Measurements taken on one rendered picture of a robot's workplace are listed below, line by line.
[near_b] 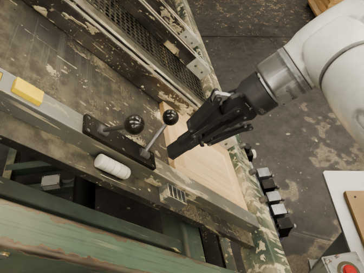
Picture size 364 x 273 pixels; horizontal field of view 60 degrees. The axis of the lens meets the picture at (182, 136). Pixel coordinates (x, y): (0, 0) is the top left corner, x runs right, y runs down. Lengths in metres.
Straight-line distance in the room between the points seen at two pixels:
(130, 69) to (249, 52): 2.69
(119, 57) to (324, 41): 0.60
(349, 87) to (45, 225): 0.44
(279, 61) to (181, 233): 0.53
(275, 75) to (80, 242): 0.40
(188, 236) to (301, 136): 2.00
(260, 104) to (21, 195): 0.44
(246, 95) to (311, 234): 1.77
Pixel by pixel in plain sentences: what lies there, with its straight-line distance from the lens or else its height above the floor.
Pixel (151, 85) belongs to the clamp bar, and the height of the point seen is 1.27.
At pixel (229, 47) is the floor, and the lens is 3.61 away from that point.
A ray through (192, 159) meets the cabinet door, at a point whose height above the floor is 1.12.
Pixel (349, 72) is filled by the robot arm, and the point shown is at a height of 1.66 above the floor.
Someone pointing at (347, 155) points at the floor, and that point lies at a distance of 2.76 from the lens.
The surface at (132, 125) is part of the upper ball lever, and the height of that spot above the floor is 1.51.
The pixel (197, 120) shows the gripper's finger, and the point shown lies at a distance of 0.58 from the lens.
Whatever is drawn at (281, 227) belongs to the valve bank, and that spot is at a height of 0.76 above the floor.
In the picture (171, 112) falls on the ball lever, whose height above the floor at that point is 1.43.
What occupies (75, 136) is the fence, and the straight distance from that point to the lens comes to 0.64.
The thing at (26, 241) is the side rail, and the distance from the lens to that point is 0.45.
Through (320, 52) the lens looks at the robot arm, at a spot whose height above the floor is 1.65.
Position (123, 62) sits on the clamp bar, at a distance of 0.96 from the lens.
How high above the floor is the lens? 1.91
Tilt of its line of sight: 48 degrees down
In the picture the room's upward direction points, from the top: straight up
